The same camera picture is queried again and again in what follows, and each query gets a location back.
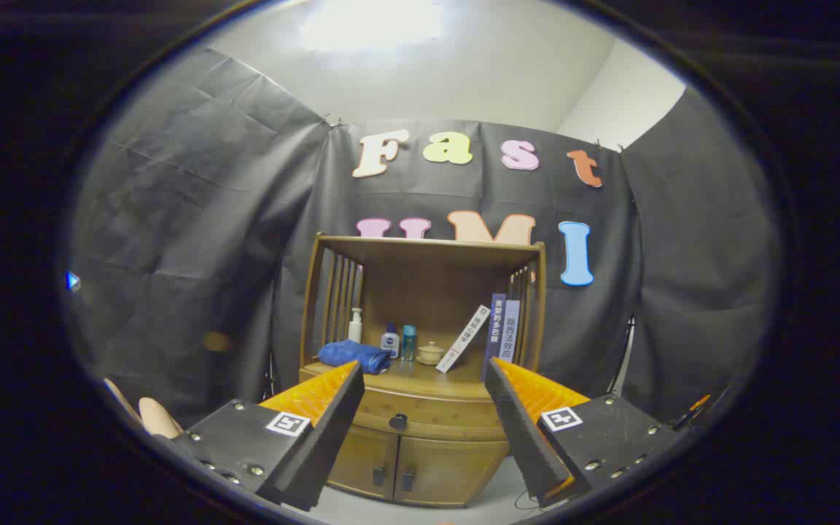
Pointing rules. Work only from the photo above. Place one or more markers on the white book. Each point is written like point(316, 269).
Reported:
point(464, 339)

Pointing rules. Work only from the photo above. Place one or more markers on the beige lidded teacup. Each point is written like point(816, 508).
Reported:
point(431, 354)

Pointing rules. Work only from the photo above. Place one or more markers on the wooden drawer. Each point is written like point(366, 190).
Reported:
point(442, 415)

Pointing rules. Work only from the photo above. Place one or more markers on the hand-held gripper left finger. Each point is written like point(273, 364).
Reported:
point(332, 437)

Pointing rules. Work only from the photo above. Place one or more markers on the metal light stand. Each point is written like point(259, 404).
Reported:
point(620, 364)

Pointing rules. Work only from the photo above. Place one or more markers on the light purple book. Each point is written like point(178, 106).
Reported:
point(509, 332)

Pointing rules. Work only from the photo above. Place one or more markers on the white pump bottle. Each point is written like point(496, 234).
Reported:
point(355, 332)

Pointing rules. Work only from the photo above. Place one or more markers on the translucent blue bottle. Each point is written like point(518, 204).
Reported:
point(408, 343)

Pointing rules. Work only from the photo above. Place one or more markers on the wooden cabinet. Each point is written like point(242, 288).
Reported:
point(427, 281)

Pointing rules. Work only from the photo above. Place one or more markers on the white bottle blue cap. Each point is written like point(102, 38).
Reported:
point(390, 343)

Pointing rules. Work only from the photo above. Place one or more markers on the black drawer knob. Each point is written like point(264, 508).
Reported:
point(398, 421)

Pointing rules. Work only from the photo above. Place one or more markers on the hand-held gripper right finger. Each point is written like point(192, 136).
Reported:
point(518, 437)

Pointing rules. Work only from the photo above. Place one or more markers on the dark blue book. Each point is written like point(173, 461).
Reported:
point(496, 328)

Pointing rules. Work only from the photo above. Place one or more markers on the wooden countertop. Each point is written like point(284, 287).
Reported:
point(413, 376)

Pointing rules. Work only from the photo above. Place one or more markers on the blue folded towel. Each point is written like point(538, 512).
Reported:
point(351, 355)

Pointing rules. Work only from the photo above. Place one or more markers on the black orange device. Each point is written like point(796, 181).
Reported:
point(690, 413)

